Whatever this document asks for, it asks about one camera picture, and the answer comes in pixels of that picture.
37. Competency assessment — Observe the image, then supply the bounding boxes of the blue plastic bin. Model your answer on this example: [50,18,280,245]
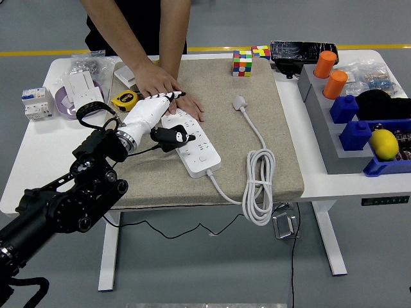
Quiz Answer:
[362,118,411,178]

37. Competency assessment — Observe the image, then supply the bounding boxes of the clear bag of parts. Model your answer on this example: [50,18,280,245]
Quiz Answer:
[337,59,402,99]

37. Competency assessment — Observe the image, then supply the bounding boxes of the colourful puzzle cube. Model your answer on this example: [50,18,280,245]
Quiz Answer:
[250,45,272,61]
[232,49,254,78]

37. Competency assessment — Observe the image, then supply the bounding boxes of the white wall socket panel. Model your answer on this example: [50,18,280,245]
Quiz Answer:
[73,88,106,112]

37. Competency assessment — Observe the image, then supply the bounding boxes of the orange cylinder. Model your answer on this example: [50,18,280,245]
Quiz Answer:
[322,70,349,100]
[313,50,338,80]

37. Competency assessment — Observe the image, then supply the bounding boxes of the yellow lemon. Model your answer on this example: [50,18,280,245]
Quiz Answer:
[369,129,400,160]

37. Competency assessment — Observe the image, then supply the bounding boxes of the black plug adapter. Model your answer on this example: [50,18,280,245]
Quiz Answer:
[157,124,189,153]

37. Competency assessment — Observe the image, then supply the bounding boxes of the black cloth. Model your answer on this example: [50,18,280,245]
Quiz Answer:
[354,89,411,122]

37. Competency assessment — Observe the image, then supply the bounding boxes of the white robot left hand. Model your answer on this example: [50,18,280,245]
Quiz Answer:
[121,90,197,146]

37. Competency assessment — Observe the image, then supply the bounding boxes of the white table leg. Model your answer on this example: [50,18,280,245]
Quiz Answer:
[311,201,348,277]
[97,211,121,293]

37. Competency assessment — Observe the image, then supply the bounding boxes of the black table control panel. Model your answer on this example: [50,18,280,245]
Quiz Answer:
[361,195,411,207]

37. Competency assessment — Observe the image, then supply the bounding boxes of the black floor cable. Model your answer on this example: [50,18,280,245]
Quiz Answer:
[290,202,302,308]

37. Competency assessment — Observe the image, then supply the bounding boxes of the white power strip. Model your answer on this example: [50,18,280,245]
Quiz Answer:
[160,108,222,179]

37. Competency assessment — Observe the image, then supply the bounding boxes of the white wall switch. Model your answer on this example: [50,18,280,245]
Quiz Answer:
[114,64,139,87]

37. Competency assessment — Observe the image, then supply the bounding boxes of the clear bag of screws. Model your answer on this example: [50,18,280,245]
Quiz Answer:
[54,49,116,87]

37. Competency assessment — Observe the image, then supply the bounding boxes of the white switch panel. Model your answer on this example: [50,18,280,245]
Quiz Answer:
[62,71,95,99]

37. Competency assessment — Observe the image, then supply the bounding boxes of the thin black adapter cord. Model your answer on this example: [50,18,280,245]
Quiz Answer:
[104,144,290,239]

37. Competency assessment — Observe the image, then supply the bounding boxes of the grey-brown mat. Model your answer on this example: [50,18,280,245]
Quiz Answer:
[102,57,305,211]

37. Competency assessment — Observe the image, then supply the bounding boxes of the dark circuit board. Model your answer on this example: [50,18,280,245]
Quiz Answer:
[393,128,411,161]

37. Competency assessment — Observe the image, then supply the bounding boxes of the grey stepped block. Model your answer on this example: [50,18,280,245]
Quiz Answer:
[297,64,376,176]

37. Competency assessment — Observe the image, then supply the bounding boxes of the yellow tape measure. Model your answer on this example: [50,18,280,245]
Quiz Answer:
[111,90,141,112]

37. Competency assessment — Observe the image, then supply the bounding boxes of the person's left hand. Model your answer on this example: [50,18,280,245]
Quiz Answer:
[168,94,206,123]

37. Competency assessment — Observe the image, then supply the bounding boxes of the blue block with knob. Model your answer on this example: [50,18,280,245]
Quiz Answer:
[339,121,373,152]
[329,94,360,124]

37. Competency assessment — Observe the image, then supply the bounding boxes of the white circuit breaker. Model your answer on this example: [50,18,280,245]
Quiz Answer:
[21,86,55,122]

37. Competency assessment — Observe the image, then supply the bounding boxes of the person's right hand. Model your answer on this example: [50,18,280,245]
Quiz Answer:
[131,59,183,98]

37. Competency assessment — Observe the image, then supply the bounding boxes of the purple bowl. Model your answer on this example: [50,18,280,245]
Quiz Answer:
[54,79,108,120]

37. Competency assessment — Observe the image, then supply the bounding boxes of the black plastic-wrapped box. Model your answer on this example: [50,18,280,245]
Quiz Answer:
[270,40,340,67]

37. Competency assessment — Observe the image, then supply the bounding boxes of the white power cord with plug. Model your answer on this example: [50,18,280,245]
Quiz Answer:
[205,95,277,226]

